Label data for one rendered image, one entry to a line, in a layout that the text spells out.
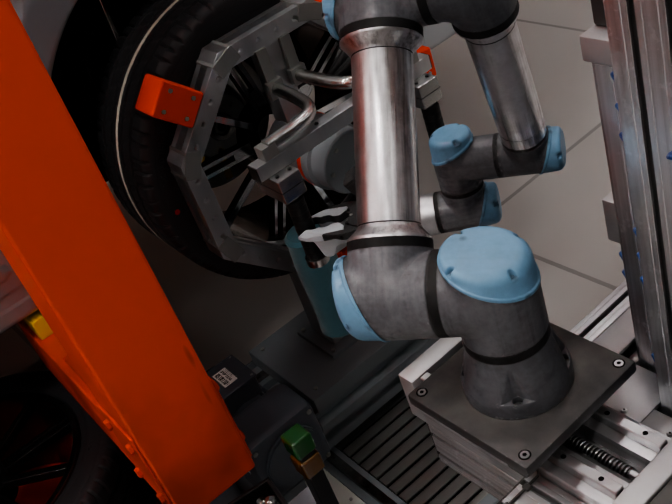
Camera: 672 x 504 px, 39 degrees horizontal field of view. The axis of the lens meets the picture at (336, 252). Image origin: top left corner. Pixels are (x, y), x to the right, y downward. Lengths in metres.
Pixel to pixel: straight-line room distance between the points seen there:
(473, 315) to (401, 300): 0.09
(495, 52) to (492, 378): 0.46
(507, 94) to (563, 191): 1.67
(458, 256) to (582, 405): 0.26
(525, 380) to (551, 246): 1.65
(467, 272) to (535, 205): 1.91
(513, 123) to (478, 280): 0.41
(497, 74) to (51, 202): 0.66
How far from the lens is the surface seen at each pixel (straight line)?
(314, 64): 2.05
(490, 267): 1.16
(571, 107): 3.52
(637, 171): 1.12
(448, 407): 1.32
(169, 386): 1.59
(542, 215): 3.01
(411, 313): 1.20
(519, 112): 1.47
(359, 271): 1.22
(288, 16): 1.87
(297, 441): 1.58
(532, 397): 1.26
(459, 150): 1.58
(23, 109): 1.34
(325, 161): 1.80
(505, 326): 1.19
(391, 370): 2.36
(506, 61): 1.39
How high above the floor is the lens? 1.76
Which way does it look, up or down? 34 degrees down
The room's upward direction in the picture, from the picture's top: 21 degrees counter-clockwise
